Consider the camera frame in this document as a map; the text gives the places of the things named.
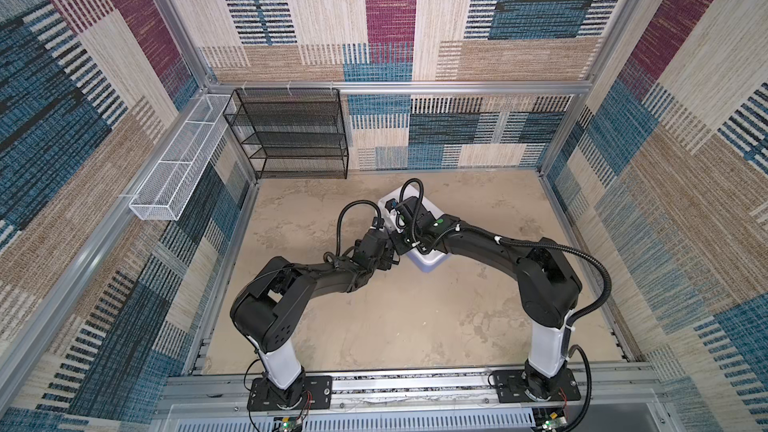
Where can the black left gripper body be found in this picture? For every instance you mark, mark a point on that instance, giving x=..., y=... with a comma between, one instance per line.
x=385, y=260

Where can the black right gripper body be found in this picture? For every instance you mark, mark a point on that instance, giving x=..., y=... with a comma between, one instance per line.
x=401, y=241

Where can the white and blue toolbox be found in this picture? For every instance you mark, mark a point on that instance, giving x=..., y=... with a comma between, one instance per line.
x=426, y=262

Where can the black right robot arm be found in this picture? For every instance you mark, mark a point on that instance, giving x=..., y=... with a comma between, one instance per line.
x=548, y=287

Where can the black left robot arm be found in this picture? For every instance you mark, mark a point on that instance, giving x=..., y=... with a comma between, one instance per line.
x=267, y=310

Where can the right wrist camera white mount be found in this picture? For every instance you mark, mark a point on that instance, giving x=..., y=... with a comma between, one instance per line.
x=394, y=220

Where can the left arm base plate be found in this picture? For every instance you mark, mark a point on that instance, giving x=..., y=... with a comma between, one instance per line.
x=313, y=392

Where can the black wire shelf rack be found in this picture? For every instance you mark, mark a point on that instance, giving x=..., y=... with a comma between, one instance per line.
x=290, y=133

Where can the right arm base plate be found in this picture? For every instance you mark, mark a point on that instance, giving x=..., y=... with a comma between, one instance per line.
x=519, y=385

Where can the white wire mesh basket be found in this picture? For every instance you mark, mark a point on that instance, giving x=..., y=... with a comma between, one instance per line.
x=166, y=191

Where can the aluminium front rail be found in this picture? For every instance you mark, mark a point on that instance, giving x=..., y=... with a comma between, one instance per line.
x=407, y=389

